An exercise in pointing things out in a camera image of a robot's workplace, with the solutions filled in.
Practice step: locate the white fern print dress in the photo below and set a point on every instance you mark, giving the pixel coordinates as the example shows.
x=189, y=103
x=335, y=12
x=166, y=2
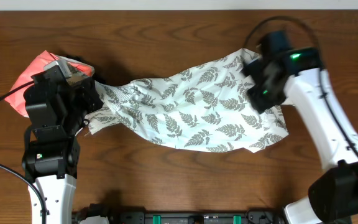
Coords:
x=203, y=108

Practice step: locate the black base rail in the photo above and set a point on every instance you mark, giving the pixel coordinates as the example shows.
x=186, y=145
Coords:
x=101, y=213

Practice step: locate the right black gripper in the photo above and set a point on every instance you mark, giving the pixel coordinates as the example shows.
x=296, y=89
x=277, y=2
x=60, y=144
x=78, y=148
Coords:
x=258, y=103

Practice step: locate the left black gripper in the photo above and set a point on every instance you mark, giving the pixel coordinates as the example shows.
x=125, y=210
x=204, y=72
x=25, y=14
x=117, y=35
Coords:
x=84, y=89

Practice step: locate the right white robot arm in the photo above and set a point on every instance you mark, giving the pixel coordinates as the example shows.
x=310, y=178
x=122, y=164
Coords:
x=298, y=75

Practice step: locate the black folded garment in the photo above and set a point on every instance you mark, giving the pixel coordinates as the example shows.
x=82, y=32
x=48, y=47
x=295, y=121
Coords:
x=87, y=67

